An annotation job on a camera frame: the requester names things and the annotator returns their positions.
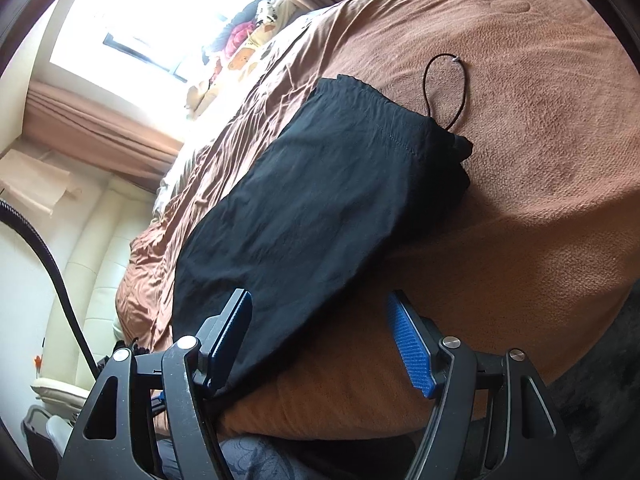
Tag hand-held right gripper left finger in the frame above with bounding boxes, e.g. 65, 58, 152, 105
55, 287, 253, 480

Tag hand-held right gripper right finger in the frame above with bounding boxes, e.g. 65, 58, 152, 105
386, 290, 583, 480

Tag black pants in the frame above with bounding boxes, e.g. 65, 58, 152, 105
170, 52, 475, 403

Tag person's leg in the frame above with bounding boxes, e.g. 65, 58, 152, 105
155, 432, 421, 480

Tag cream padded headboard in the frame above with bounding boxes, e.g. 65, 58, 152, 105
30, 180, 168, 403

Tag beige duvet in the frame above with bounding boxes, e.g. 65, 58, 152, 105
152, 7, 326, 218

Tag dark rug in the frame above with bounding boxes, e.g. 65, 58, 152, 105
545, 300, 640, 480

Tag black bin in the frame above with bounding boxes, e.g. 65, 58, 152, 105
22, 402, 76, 461

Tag brown blanket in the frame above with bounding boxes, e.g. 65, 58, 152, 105
115, 0, 640, 441

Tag cream hanging cloth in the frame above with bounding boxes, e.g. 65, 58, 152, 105
0, 150, 83, 216

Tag row of plush toys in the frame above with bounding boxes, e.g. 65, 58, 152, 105
185, 0, 301, 111

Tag black framed window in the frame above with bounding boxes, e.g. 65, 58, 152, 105
50, 0, 281, 83

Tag black cable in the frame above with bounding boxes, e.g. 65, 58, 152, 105
0, 197, 101, 378

